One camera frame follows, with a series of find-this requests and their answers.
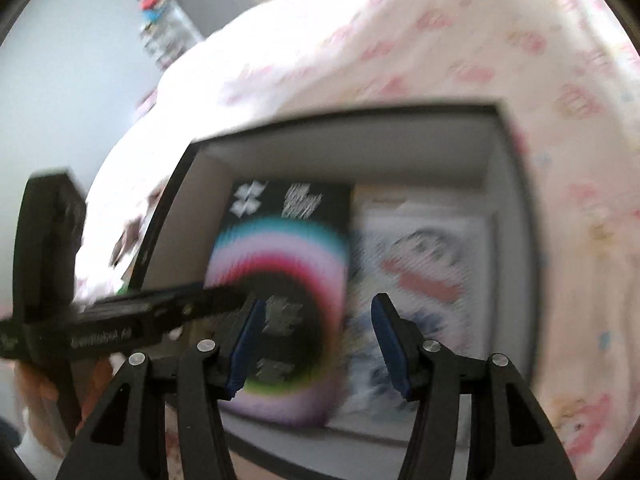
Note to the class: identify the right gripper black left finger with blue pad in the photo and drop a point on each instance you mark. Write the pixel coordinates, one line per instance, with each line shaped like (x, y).
(124, 437)

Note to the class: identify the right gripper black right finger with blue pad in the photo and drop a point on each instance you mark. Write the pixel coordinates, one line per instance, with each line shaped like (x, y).
(511, 437)

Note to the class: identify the person's left hand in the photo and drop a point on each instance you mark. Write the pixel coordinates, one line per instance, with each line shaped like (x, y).
(37, 392)

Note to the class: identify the white cartoon picture book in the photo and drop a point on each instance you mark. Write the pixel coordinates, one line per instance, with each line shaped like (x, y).
(431, 252)

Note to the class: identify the black book rainbow circle cover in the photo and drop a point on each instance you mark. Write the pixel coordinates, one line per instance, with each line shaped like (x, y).
(288, 242)

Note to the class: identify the grey storage box black rim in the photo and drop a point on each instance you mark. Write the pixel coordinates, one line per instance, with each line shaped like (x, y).
(451, 167)

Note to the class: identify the shelf with colourful items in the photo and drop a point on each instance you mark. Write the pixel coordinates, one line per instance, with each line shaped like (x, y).
(163, 36)

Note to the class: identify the pink patterned bed sheet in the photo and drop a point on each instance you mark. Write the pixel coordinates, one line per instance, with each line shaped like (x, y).
(569, 78)

